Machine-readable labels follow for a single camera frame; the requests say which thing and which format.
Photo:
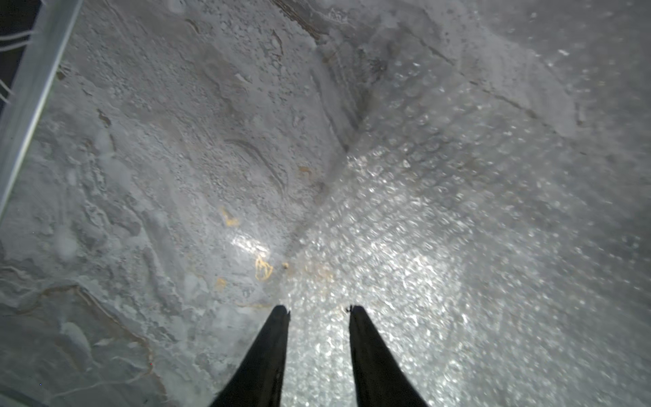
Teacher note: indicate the bubble wrap of orange glass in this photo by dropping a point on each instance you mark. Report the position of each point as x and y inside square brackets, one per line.
[503, 264]

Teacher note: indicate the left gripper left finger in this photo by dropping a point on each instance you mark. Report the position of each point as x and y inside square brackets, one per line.
[259, 379]

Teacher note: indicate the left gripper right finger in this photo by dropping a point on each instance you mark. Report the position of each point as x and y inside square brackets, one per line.
[378, 379]

